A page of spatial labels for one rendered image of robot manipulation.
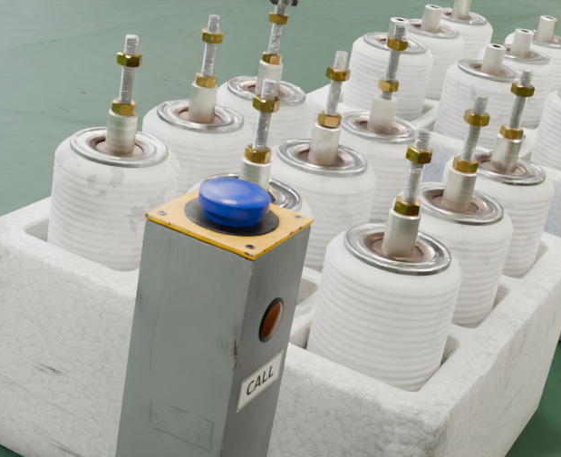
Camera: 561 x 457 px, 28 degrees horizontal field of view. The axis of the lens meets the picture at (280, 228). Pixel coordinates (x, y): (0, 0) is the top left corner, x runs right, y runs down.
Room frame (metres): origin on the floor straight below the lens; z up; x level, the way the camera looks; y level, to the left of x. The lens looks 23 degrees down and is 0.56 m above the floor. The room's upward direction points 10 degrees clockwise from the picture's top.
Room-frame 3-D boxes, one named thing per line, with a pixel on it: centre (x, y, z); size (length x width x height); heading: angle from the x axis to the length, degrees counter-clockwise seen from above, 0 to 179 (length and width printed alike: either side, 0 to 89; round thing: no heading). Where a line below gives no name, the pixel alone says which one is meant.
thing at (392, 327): (0.72, -0.08, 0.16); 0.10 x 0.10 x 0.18
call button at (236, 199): (0.58, 0.03, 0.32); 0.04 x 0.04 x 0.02
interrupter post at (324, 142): (0.88, -0.02, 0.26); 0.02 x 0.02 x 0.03
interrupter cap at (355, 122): (0.98, -0.07, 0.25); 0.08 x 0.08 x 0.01
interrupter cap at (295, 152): (0.88, -0.02, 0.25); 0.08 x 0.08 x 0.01
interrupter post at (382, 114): (0.98, -0.07, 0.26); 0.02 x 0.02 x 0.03
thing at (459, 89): (1.27, -0.20, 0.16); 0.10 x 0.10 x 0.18
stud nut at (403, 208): (0.72, -0.08, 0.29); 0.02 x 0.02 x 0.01; 84
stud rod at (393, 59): (0.98, -0.07, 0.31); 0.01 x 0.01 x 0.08
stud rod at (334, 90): (0.88, -0.02, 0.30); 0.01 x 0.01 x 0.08
